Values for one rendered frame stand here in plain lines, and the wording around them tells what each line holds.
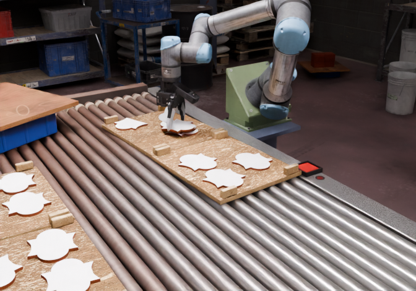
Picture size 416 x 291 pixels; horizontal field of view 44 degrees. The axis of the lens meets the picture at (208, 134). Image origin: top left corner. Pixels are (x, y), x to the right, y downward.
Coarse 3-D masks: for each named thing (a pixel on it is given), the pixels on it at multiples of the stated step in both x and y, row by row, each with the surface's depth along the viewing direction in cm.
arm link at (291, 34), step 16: (288, 0) 176; (288, 16) 171; (304, 16) 172; (288, 32) 170; (304, 32) 170; (288, 48) 175; (304, 48) 174; (272, 64) 192; (288, 64) 186; (272, 80) 196; (288, 80) 195; (272, 96) 202; (288, 96) 203; (272, 112) 207
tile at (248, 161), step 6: (240, 156) 185; (246, 156) 185; (252, 156) 185; (258, 156) 185; (234, 162) 181; (240, 162) 180; (246, 162) 180; (252, 162) 180; (258, 162) 180; (264, 162) 180; (246, 168) 176; (252, 168) 177; (258, 168) 176; (264, 168) 176
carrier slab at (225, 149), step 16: (208, 144) 197; (224, 144) 197; (240, 144) 197; (160, 160) 184; (176, 160) 184; (224, 160) 184; (192, 176) 172; (256, 176) 172; (272, 176) 172; (288, 176) 173; (208, 192) 162; (240, 192) 162
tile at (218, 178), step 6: (210, 174) 172; (216, 174) 172; (222, 174) 172; (228, 174) 172; (234, 174) 172; (204, 180) 168; (210, 180) 167; (216, 180) 167; (222, 180) 167; (228, 180) 167; (234, 180) 167; (240, 180) 167; (216, 186) 165; (222, 186) 165; (228, 186) 164; (240, 186) 165
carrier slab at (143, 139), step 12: (120, 120) 223; (144, 120) 222; (156, 120) 222; (192, 120) 222; (120, 132) 209; (132, 132) 209; (144, 132) 209; (156, 132) 209; (204, 132) 209; (132, 144) 199; (144, 144) 198; (156, 144) 198; (168, 144) 198; (180, 144) 197; (192, 144) 198
